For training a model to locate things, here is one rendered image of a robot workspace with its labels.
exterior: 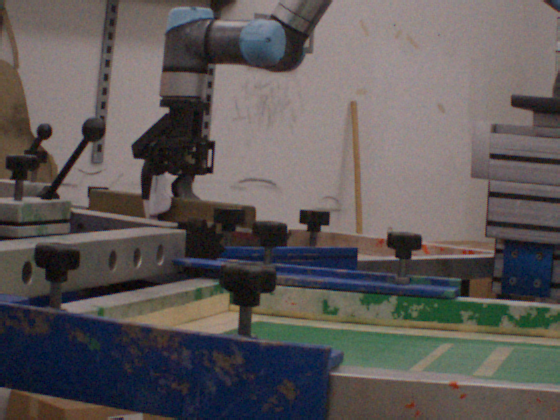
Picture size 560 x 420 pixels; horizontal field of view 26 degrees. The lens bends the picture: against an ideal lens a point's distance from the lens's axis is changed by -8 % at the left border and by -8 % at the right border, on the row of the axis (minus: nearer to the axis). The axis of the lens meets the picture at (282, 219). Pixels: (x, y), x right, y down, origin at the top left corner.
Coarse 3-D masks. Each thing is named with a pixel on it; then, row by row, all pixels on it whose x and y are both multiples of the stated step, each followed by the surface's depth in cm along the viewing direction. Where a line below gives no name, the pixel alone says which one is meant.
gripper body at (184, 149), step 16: (176, 112) 199; (192, 112) 195; (176, 128) 198; (192, 128) 197; (160, 144) 198; (176, 144) 195; (192, 144) 197; (208, 144) 198; (160, 160) 199; (176, 160) 196; (192, 160) 198
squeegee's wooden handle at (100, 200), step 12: (96, 192) 214; (108, 192) 211; (120, 192) 209; (96, 204) 214; (108, 204) 211; (120, 204) 208; (132, 204) 206; (180, 204) 196; (192, 204) 194; (204, 204) 192; (216, 204) 190; (228, 204) 189; (240, 204) 188; (132, 216) 206; (144, 216) 203; (168, 216) 199; (180, 216) 196; (192, 216) 194; (204, 216) 192; (252, 216) 188
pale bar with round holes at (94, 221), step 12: (84, 216) 174; (96, 216) 172; (108, 216) 170; (120, 216) 172; (72, 228) 176; (84, 228) 174; (96, 228) 171; (108, 228) 171; (120, 228) 167; (132, 228) 165
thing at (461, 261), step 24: (288, 240) 256; (336, 240) 254; (360, 240) 250; (384, 240) 245; (360, 264) 191; (384, 264) 195; (408, 264) 198; (432, 264) 203; (456, 264) 207; (480, 264) 212
